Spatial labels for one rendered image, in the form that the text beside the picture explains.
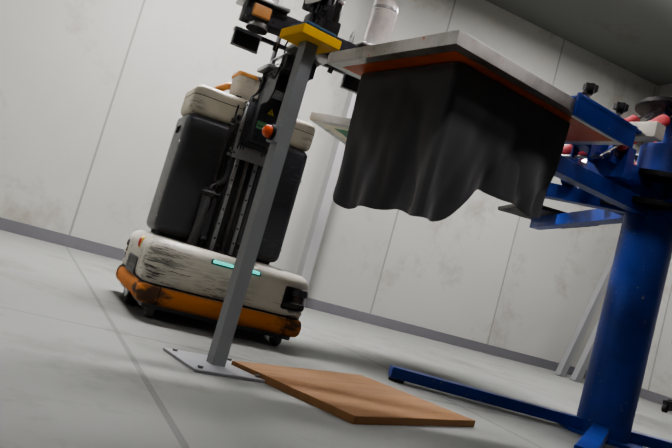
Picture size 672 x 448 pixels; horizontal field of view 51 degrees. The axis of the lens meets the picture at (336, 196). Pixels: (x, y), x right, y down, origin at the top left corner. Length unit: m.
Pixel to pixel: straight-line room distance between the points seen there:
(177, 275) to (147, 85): 2.89
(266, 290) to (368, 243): 3.19
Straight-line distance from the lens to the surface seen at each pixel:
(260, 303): 2.64
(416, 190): 1.87
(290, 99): 1.97
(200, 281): 2.57
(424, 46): 1.90
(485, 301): 6.42
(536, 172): 2.14
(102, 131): 5.20
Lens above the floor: 0.33
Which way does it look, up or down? 6 degrees up
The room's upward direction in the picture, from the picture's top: 16 degrees clockwise
